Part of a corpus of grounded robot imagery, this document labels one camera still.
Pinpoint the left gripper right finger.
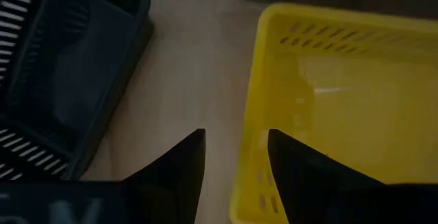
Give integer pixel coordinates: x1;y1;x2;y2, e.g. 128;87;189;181
267;128;385;224

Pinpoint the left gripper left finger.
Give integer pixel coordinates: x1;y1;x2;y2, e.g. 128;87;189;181
120;128;207;224

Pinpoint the yellow plastic slotted basket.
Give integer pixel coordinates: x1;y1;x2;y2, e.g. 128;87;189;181
228;1;438;224

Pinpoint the black plastic slotted basket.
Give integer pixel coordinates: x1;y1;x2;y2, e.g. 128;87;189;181
0;0;154;182

